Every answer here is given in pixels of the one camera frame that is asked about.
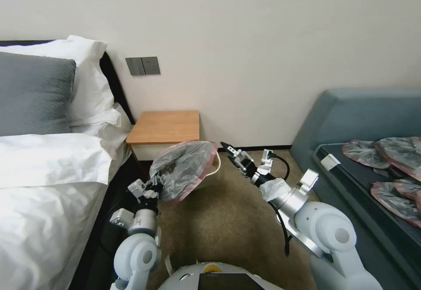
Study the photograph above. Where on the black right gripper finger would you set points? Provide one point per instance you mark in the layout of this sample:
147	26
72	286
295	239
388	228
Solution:
237	153
237	165

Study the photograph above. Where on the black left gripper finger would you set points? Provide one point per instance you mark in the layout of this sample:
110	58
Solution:
150	182
160	182

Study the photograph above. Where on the grey garbage bag pink rim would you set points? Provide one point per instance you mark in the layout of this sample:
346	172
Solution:
409	188
361	154
181	171
394	202
403	155

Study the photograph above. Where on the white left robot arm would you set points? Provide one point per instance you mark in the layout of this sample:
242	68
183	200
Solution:
135	253

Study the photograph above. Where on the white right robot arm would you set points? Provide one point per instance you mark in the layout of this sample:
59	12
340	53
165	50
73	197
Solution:
329	224

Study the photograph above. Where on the white trash can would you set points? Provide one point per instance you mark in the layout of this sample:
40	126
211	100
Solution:
210	171

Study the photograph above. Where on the white plastic wrist wrap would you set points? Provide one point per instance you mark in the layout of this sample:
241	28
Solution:
274	188

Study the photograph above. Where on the wooden nightstand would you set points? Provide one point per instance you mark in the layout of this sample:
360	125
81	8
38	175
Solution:
164	128

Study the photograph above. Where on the small white box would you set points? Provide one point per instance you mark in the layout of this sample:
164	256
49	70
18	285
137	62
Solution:
330	162

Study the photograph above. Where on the white folded duvet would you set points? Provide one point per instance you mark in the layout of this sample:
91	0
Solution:
49	160

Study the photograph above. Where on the white bed sheet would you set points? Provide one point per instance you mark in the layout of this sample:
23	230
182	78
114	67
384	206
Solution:
42	230

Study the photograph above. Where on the white pillow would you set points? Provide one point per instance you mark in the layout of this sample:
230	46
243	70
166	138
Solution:
88	82

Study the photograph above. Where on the blue-green sofa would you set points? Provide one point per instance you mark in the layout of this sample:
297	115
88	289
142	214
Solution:
355	115

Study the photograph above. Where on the grey cushion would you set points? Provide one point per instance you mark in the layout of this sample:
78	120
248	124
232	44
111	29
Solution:
33	96

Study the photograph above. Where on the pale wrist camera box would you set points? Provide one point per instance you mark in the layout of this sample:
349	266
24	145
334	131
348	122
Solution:
268	160
136	189

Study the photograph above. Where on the black bed frame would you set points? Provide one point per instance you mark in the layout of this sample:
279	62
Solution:
112	211

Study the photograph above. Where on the grey wall switch panel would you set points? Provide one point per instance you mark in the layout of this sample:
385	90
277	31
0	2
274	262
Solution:
143	65

